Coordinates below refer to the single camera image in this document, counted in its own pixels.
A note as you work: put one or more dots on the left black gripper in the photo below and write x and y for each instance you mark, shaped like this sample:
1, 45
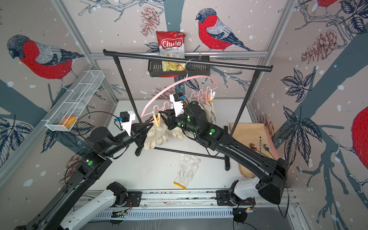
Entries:
138, 129

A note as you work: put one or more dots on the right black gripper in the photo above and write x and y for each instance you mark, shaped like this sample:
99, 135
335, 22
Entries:
171, 119

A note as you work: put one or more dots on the black clothes rack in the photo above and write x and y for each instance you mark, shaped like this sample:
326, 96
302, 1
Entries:
258, 70

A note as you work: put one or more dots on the green-striped leather glove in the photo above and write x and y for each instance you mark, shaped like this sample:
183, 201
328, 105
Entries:
210, 112

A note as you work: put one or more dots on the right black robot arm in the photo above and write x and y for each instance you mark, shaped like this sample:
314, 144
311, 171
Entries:
272, 173

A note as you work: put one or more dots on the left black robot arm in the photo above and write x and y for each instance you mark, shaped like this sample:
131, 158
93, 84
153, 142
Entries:
57, 214

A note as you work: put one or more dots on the yellow clothespin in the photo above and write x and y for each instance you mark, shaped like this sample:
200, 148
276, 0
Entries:
156, 119

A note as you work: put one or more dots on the white clothespin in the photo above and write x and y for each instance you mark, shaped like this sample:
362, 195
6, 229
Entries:
211, 96

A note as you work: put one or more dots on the orange snack packet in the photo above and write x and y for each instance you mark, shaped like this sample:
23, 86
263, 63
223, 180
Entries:
68, 121

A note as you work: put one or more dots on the red cassava chips bag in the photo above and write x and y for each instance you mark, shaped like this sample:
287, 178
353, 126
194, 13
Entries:
171, 44

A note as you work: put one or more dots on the iridescent spoon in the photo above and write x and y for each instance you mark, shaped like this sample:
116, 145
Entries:
253, 147

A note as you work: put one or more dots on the tan pink-edged placemat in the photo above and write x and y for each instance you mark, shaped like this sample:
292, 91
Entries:
247, 133

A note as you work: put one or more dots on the silver spoon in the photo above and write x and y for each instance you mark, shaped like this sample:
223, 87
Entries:
267, 148

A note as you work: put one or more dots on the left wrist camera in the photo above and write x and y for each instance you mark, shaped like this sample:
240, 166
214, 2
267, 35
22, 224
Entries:
125, 121

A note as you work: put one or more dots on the dark wall basket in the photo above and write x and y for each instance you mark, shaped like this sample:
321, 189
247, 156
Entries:
195, 69

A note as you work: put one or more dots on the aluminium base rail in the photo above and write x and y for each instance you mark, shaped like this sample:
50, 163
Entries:
162, 204

